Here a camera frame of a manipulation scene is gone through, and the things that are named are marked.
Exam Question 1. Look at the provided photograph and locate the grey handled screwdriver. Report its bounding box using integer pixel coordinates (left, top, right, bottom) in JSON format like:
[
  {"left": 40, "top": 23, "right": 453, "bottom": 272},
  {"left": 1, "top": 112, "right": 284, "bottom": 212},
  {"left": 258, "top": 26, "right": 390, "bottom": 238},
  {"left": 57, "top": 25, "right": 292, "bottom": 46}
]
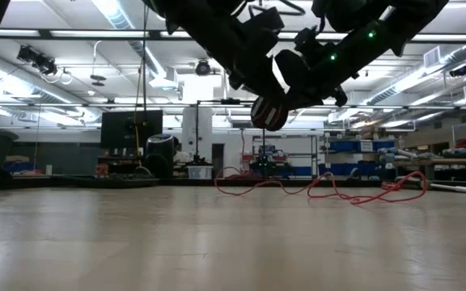
[{"left": 394, "top": 175, "right": 466, "bottom": 194}]

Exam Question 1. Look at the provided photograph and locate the background robot with green lights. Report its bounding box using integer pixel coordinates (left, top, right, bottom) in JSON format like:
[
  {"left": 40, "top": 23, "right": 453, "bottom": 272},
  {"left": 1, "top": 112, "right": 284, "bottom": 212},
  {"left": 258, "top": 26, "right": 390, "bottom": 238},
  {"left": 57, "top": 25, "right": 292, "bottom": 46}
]
[{"left": 251, "top": 151, "right": 294, "bottom": 179}]

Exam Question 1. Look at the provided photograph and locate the wooden workbench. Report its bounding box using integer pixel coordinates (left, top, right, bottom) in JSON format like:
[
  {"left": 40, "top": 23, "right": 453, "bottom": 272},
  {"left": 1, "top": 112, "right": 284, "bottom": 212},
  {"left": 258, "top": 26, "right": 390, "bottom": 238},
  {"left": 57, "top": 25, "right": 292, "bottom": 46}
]
[{"left": 394, "top": 158, "right": 466, "bottom": 169}]

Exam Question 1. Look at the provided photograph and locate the silver ceiling duct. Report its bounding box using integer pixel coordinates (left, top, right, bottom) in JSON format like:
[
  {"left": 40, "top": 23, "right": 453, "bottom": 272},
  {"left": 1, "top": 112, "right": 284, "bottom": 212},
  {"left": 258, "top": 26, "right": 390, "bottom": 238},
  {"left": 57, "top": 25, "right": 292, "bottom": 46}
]
[
  {"left": 91, "top": 0, "right": 169, "bottom": 80},
  {"left": 364, "top": 42, "right": 466, "bottom": 107}
]

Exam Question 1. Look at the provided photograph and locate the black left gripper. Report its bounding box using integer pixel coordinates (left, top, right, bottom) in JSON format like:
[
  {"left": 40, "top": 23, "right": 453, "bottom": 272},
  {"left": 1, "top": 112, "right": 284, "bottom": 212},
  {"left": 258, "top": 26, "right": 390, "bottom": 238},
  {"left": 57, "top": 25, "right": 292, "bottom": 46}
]
[{"left": 216, "top": 6, "right": 287, "bottom": 107}]

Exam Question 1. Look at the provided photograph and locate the translucent storage bin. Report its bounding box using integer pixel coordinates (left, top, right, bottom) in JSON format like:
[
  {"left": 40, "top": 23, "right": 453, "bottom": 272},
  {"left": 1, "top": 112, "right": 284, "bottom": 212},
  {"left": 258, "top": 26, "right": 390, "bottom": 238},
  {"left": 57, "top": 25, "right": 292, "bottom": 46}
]
[{"left": 186, "top": 165, "right": 214, "bottom": 180}]

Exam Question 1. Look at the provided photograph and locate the person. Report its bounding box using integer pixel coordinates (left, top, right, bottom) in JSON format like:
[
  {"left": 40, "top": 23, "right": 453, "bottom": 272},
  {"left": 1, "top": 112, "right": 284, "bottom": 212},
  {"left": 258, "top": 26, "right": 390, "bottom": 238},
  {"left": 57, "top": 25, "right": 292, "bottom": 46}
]
[{"left": 172, "top": 136, "right": 193, "bottom": 163}]

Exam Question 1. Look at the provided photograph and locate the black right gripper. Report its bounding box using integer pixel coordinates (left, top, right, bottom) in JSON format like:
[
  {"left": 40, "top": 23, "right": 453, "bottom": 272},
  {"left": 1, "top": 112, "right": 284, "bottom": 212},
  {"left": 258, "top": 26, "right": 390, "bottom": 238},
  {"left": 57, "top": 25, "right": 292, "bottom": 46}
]
[{"left": 275, "top": 50, "right": 347, "bottom": 110}]

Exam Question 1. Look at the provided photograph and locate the red wire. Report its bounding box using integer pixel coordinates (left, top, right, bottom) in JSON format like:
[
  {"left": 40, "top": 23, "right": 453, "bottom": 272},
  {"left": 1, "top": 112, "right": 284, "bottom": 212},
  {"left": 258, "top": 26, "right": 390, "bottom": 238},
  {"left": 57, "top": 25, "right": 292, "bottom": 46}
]
[{"left": 214, "top": 165, "right": 428, "bottom": 206}]

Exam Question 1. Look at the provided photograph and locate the blue storage bin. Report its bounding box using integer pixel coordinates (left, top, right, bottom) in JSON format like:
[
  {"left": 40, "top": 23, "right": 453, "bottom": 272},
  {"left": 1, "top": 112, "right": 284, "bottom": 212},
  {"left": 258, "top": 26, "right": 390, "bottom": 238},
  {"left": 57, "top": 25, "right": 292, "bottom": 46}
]
[
  {"left": 329, "top": 140, "right": 360, "bottom": 154},
  {"left": 372, "top": 140, "right": 396, "bottom": 153},
  {"left": 317, "top": 161, "right": 384, "bottom": 177}
]

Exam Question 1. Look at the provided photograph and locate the grey metal shelf rack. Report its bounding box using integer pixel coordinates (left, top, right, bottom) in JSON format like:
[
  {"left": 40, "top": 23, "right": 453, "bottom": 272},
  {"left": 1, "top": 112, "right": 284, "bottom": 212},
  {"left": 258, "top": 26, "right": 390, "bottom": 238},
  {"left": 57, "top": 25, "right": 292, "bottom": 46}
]
[{"left": 251, "top": 134, "right": 320, "bottom": 179}]

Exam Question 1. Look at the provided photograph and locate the black open bit case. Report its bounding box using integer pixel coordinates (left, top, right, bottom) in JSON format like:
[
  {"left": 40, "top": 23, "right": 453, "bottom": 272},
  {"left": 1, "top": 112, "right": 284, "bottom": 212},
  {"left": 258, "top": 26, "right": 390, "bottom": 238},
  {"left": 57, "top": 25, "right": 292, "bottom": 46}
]
[{"left": 50, "top": 172, "right": 161, "bottom": 189}]

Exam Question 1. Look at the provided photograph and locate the black camera stand frame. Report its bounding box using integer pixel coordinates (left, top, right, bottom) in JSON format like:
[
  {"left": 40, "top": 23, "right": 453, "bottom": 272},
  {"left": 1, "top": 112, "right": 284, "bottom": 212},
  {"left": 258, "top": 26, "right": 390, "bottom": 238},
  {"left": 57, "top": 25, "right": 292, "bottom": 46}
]
[{"left": 194, "top": 98, "right": 267, "bottom": 162}]

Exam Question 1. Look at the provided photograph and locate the white air vent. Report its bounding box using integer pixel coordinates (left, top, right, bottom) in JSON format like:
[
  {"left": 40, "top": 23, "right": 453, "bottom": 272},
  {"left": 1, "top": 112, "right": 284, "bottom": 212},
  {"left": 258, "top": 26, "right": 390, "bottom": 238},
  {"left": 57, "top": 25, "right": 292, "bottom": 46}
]
[{"left": 423, "top": 45, "right": 443, "bottom": 70}]

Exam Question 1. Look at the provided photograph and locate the black monitor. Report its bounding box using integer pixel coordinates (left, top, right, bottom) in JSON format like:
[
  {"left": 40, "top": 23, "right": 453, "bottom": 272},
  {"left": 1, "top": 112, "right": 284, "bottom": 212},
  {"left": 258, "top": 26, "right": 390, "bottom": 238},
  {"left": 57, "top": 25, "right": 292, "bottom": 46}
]
[{"left": 100, "top": 109, "right": 164, "bottom": 150}]

